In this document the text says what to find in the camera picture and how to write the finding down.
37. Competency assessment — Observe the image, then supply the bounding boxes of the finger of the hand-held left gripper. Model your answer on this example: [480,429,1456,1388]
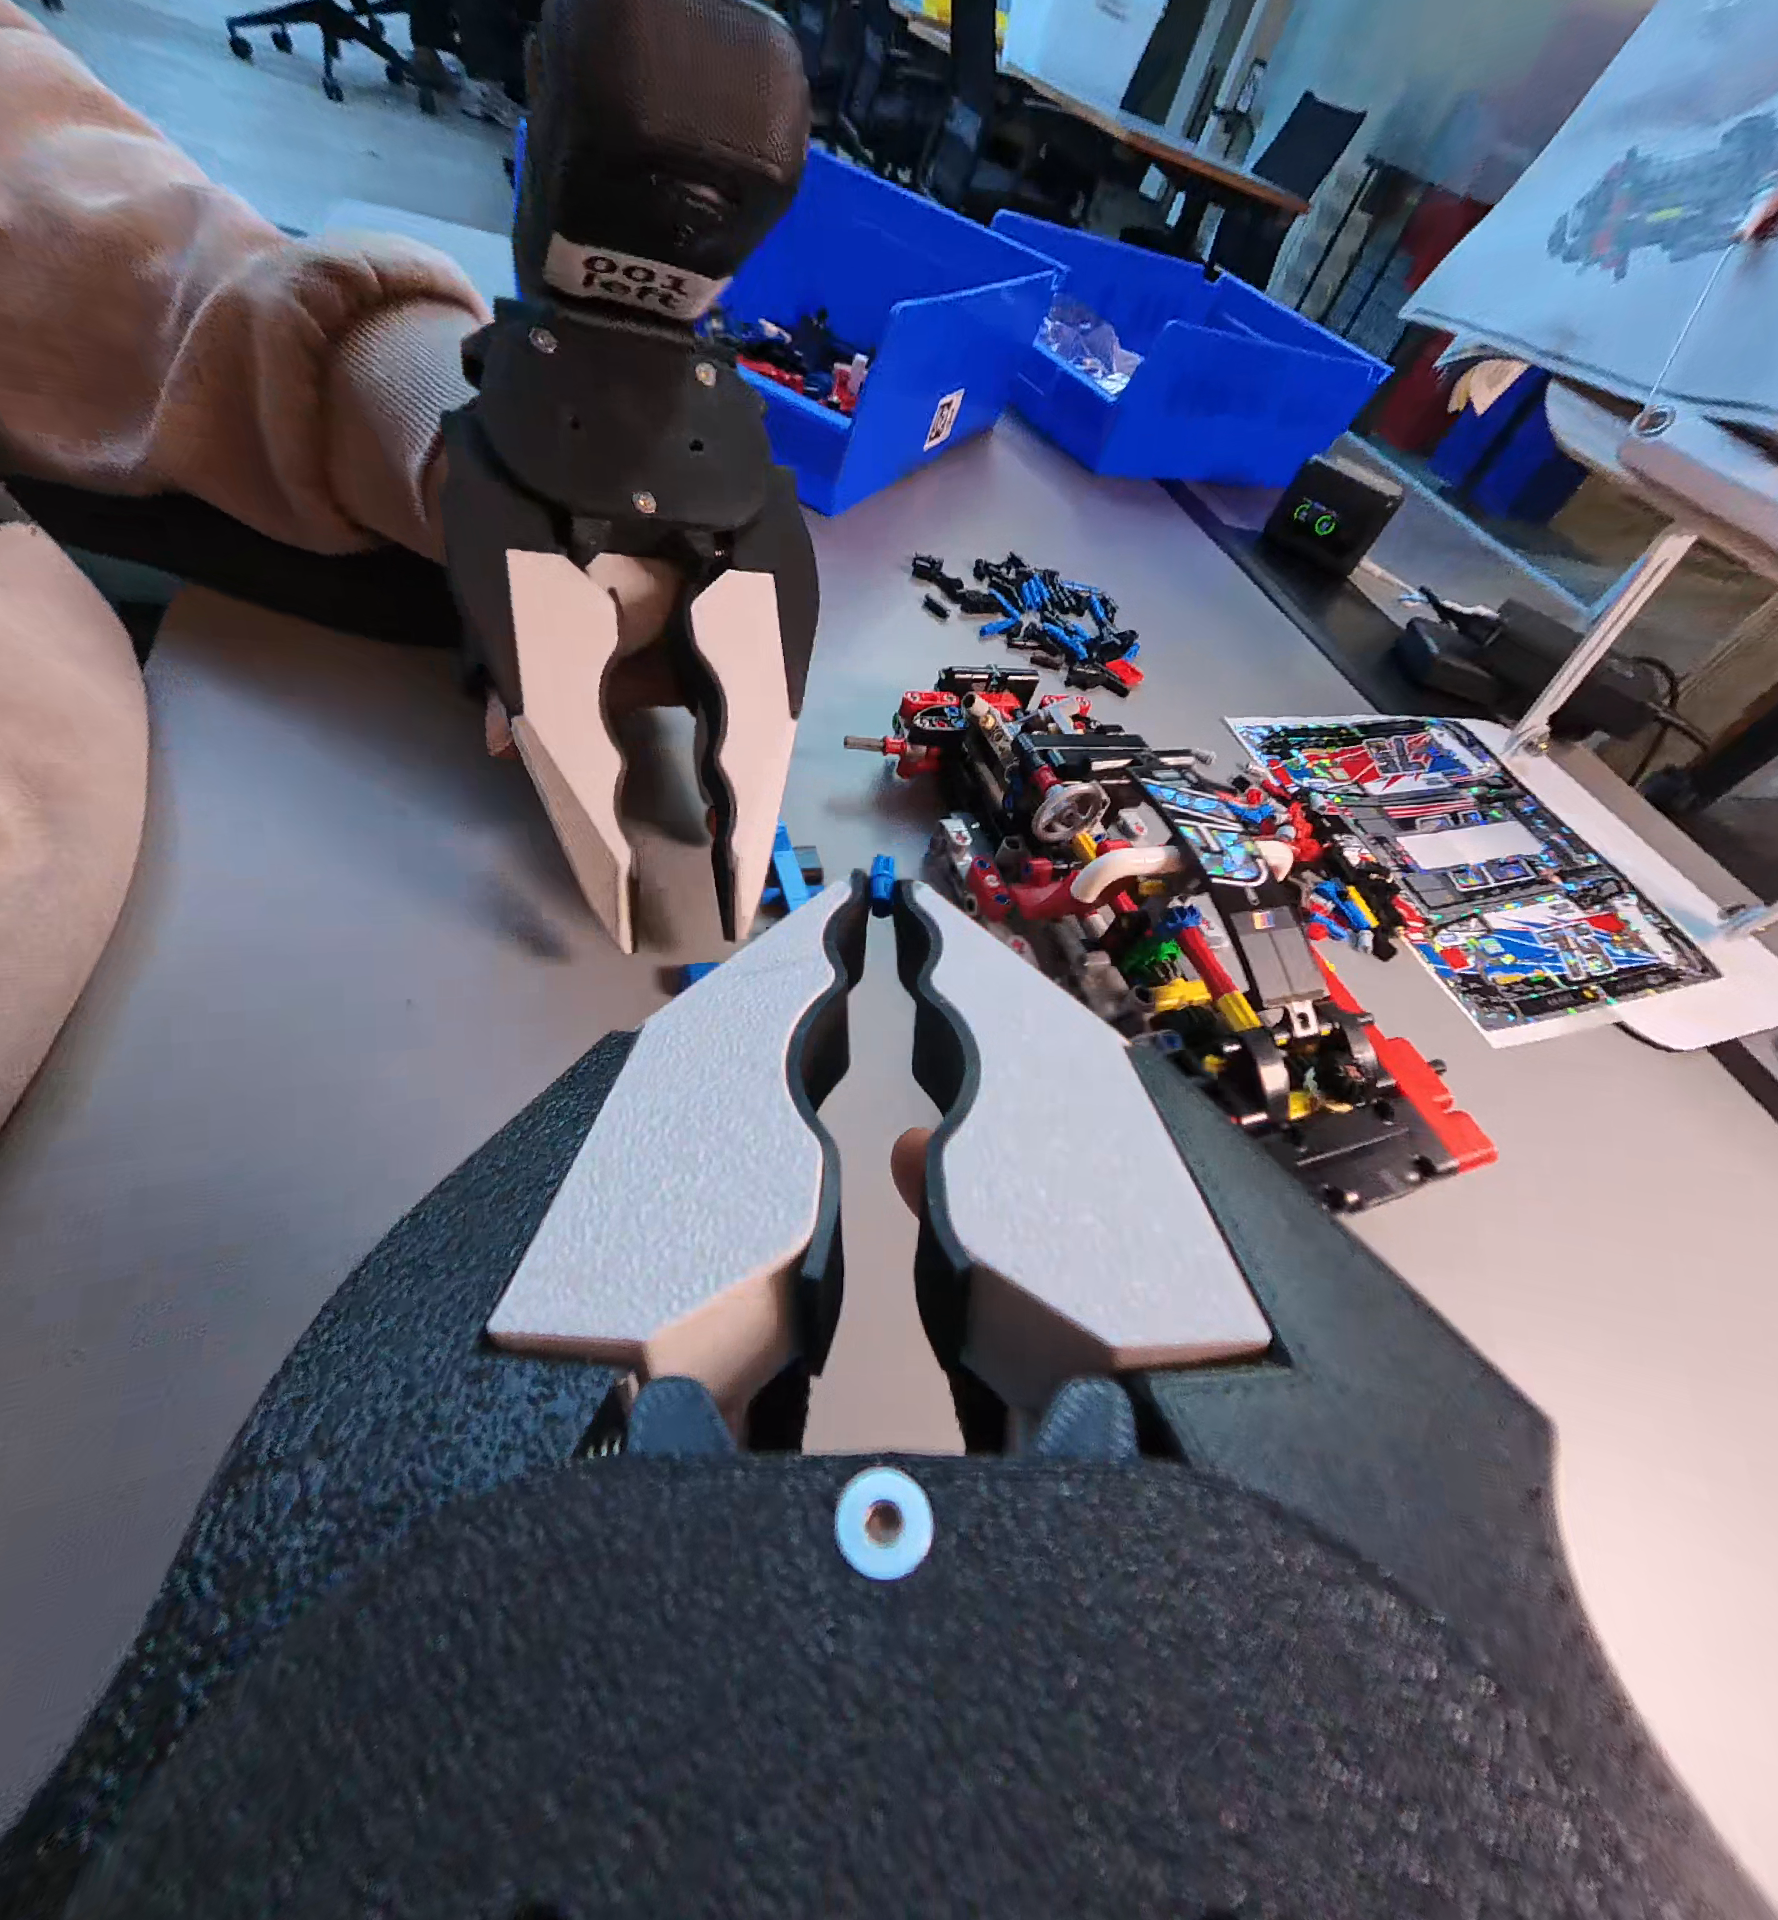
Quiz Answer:
[502,546,641,955]
[686,570,804,945]

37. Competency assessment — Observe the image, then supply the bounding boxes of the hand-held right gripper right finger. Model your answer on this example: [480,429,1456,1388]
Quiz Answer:
[892,879,1277,1458]

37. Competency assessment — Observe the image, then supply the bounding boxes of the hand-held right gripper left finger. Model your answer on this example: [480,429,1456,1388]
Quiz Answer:
[486,876,874,1453]

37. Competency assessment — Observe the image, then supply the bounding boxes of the long blue lego beam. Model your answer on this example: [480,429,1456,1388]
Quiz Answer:
[674,823,831,997]

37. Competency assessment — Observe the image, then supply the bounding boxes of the person's left forearm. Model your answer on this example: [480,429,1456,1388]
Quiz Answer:
[0,0,496,569]

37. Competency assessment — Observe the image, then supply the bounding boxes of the red and black lego parts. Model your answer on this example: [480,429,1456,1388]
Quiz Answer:
[706,306,881,419]

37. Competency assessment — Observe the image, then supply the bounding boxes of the partly built lego car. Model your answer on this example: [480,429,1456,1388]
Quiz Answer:
[844,667,1501,1218]

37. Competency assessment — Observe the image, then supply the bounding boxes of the clear bag of lego parts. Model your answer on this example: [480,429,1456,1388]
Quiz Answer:
[1041,294,1146,397]

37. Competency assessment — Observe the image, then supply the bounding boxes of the lego instruction booklet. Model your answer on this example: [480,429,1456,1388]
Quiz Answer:
[1399,0,1778,440]

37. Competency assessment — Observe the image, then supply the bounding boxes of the person's left hand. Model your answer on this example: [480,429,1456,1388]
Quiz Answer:
[485,554,701,761]

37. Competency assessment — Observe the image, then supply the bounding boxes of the blue storage bin with tag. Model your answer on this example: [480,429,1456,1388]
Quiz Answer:
[506,113,1068,523]

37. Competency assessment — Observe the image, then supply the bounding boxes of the pile of black blue pins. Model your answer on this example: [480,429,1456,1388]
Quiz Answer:
[911,549,1149,696]

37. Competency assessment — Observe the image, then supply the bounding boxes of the row of black office chairs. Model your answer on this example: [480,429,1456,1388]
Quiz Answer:
[222,0,534,119]

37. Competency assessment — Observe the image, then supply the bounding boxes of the shiny sticker sheet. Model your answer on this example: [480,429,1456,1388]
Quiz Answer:
[1223,714,1727,1052]

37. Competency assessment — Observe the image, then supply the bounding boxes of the long wooden desk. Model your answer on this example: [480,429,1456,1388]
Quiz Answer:
[999,56,1314,223]

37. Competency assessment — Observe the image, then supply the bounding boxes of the black device with green display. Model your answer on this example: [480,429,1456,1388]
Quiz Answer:
[1262,452,1408,583]

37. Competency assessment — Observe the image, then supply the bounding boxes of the white booklet stand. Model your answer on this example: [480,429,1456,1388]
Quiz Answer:
[1456,365,1778,1057]

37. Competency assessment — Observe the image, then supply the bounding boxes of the black mesh office chair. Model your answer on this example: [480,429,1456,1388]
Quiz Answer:
[1209,88,1373,291]

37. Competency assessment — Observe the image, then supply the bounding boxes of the black device with cable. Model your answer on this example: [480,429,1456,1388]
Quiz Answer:
[1391,589,1674,741]

